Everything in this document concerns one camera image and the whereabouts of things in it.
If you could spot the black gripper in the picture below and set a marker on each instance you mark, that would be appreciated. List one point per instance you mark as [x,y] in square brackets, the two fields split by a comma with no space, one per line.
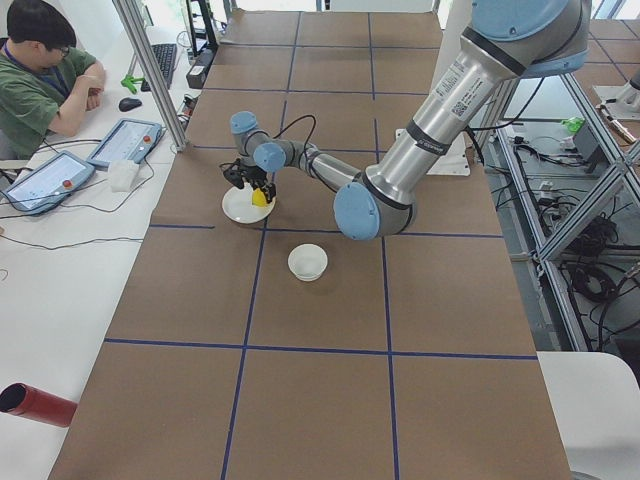
[253,176]

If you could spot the yellow lemon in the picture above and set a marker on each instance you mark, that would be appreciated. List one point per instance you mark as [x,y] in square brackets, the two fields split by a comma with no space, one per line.
[260,199]

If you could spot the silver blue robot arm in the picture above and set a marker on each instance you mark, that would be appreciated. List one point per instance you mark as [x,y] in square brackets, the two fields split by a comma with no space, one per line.
[503,40]

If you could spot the white plate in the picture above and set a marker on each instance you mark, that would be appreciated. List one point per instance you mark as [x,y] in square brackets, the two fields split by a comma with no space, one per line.
[239,205]

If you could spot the white bowl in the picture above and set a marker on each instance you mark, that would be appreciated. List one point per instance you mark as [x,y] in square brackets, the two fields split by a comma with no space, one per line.
[307,262]

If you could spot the black power strip box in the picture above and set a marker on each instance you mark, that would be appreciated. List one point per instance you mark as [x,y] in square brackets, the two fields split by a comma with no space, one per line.
[197,75]

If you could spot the far blue teach pendant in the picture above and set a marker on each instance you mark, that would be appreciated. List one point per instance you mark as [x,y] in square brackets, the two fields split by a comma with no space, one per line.
[129,139]

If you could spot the blue teach pendant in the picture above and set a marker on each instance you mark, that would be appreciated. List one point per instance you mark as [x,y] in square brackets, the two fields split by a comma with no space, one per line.
[129,139]
[47,186]

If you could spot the brown paper table cover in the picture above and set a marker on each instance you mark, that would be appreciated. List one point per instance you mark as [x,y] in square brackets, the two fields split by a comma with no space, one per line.
[409,358]

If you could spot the black computer mouse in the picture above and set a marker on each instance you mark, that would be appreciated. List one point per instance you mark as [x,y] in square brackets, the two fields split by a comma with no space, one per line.
[128,104]

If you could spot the black keyboard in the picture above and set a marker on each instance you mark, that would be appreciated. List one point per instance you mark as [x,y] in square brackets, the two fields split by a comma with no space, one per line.
[166,54]

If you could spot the green plastic clamp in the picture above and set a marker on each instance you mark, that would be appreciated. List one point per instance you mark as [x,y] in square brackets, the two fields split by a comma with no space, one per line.
[131,83]

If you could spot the near blue teach pendant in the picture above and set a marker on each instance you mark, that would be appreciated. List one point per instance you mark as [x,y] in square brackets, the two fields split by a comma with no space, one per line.
[47,186]

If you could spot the person in green shirt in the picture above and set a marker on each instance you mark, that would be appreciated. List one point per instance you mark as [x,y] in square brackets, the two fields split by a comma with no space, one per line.
[47,83]

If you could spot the red cylinder tube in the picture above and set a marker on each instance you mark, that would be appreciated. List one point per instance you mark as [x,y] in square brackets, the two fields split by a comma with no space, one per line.
[28,402]

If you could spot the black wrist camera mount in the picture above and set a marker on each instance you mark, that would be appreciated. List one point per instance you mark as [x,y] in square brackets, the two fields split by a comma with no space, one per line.
[234,173]

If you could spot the aluminium frame post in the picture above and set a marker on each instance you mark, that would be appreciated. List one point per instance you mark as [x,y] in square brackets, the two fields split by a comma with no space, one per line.
[132,22]

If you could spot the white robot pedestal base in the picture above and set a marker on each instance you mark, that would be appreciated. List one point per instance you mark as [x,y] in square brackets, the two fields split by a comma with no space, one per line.
[454,162]

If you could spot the aluminium side frame rack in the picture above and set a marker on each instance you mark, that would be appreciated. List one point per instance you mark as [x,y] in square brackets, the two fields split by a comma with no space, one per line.
[571,184]

